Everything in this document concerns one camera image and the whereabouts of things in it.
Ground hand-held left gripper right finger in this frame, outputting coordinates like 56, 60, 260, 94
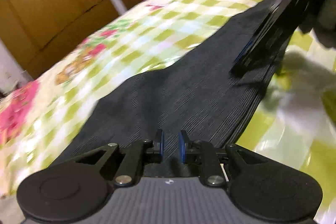
178, 130, 263, 187

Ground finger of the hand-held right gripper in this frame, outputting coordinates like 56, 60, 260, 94
245, 17, 293, 80
230, 0, 300, 75

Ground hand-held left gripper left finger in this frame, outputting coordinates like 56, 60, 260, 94
75, 129, 165, 187

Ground dark grey pants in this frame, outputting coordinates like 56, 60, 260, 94
50, 0, 293, 180

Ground clear plastic sheet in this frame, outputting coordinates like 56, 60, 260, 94
234, 30, 336, 224

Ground checked printed blanket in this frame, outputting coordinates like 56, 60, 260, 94
0, 0, 336, 224

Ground wooden wardrobe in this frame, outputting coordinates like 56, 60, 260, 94
0, 0, 119, 80

